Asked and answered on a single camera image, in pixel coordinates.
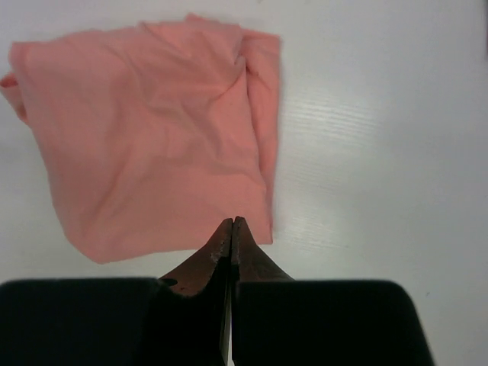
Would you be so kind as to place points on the pink t shirt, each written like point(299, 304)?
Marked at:
point(152, 134)

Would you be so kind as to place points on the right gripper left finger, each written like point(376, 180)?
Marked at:
point(189, 321)

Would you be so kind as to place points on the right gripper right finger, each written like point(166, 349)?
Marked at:
point(254, 275)

